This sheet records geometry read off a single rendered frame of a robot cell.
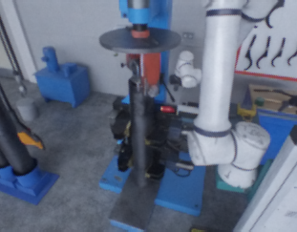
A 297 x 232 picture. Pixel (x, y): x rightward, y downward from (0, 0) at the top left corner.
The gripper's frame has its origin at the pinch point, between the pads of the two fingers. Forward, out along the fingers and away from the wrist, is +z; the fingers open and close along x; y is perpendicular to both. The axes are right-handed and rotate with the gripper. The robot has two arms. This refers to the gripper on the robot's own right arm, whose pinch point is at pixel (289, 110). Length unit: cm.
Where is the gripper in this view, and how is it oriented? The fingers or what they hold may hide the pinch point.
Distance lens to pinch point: 165.7
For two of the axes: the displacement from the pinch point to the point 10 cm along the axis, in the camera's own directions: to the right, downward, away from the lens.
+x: 9.9, 1.2, 0.3
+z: -0.8, 4.9, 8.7
